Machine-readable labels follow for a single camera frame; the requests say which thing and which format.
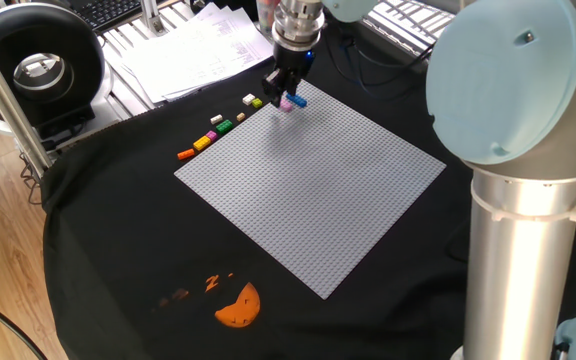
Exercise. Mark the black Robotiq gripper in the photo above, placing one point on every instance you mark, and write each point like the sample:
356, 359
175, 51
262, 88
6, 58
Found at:
293, 62

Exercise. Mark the light pink Lego brick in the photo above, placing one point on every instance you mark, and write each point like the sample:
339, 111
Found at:
286, 106

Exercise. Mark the blue long Lego brick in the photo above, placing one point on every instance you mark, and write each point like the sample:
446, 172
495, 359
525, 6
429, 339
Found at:
298, 101

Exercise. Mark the lime green Lego brick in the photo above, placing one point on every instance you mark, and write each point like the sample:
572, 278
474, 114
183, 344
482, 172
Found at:
257, 103

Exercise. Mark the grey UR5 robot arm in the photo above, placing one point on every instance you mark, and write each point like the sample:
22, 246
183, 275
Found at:
518, 250

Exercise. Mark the wide white Lego brick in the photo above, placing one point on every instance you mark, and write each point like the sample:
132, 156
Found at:
249, 99

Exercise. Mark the tan small Lego brick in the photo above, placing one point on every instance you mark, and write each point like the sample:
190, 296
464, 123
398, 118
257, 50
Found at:
240, 116

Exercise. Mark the dark green Lego brick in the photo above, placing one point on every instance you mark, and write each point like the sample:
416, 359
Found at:
224, 126

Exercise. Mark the narrow white Lego brick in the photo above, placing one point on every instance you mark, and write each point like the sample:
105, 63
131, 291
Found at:
216, 119

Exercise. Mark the clear cup of Lego pieces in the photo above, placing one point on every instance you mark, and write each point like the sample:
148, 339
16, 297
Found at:
265, 15

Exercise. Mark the magenta small Lego brick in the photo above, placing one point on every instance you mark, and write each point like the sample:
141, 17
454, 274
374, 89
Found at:
211, 135

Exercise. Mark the yellow Lego brick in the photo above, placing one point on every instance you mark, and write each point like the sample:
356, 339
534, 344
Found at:
201, 143

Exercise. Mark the grey Lego baseplate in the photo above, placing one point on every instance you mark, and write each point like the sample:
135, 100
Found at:
313, 190

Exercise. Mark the orange narrow Lego brick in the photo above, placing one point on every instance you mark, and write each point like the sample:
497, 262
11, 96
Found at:
186, 154

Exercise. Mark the white printed paper sheets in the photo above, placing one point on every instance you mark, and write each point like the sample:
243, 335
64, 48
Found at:
193, 55

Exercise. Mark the black computer keyboard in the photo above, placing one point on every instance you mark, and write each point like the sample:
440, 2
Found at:
108, 12

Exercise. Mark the black cloth with orange print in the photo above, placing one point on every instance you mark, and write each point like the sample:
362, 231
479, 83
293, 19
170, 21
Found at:
118, 225

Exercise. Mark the aluminium frame post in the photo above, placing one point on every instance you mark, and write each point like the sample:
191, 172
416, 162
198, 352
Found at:
152, 17
3, 95

